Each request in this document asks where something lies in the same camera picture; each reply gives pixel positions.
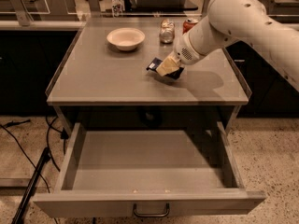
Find grey metal cabinet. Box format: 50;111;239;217
47;17;251;133

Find black drawer handle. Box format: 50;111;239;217
133;203;170;217

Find white paper bowl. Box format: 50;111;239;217
107;28;145;51

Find clear glass jar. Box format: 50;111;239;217
159;19;175;44

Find red coca-cola can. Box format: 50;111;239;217
183;18;199;33

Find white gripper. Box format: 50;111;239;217
156;28;208;77

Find black floor bar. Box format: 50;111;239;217
11;147;50;224

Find small plastic bottle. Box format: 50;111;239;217
112;0;122;17

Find blue rxbar blueberry wrapper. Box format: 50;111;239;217
146;58;184;80

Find open grey top drawer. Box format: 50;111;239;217
33;124;265;217

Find black floor cable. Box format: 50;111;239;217
0;115;70;194

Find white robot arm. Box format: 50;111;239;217
157;0;299;91

